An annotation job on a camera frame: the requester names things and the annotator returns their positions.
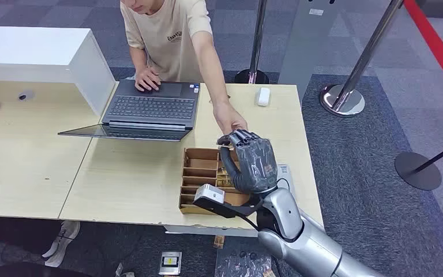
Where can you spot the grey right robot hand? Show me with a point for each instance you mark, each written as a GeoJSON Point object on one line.
{"type": "Point", "coordinates": [254, 164]}

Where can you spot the person's right hand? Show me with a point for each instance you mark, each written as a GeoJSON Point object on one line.
{"type": "Point", "coordinates": [147, 80]}

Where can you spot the person's left hand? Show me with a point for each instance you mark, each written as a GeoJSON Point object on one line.
{"type": "Point", "coordinates": [229, 118]}

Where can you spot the wooden divided organizer box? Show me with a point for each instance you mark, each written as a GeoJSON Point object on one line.
{"type": "Point", "coordinates": [198, 168]}

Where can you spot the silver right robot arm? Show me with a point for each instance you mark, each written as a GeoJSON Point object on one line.
{"type": "Point", "coordinates": [313, 248]}

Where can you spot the person's right forearm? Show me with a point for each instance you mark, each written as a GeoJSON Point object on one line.
{"type": "Point", "coordinates": [139, 61]}

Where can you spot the person's left forearm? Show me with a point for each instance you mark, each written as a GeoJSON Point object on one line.
{"type": "Point", "coordinates": [215, 84]}

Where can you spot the white flat card reader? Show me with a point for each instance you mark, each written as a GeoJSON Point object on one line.
{"type": "Point", "coordinates": [284, 174]}

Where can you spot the person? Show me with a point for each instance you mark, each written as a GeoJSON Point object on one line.
{"type": "Point", "coordinates": [168, 49]}

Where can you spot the dark grey laptop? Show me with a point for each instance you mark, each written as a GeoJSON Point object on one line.
{"type": "Point", "coordinates": [152, 107]}

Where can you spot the small white box device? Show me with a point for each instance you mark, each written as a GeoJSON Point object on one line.
{"type": "Point", "coordinates": [263, 96]}

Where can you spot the small wooden block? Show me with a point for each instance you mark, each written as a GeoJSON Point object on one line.
{"type": "Point", "coordinates": [218, 241]}

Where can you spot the chrome stanchion with black base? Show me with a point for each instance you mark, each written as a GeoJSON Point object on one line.
{"type": "Point", "coordinates": [258, 38]}

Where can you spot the black plastic bag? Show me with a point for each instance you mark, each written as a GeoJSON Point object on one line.
{"type": "Point", "coordinates": [236, 264]}

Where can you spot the white desk shelf riser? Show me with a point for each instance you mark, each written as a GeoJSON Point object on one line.
{"type": "Point", "coordinates": [34, 49]}

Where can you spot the small silver framed device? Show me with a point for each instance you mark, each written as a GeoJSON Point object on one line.
{"type": "Point", "coordinates": [170, 263]}

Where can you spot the white shoe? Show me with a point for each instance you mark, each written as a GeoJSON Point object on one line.
{"type": "Point", "coordinates": [63, 241]}

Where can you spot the red barrier belt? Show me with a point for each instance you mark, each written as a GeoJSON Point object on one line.
{"type": "Point", "coordinates": [435, 46]}

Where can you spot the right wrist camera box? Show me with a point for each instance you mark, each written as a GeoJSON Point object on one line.
{"type": "Point", "coordinates": [210, 194]}

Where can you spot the white table frame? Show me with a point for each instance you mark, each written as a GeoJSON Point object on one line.
{"type": "Point", "coordinates": [206, 230]}

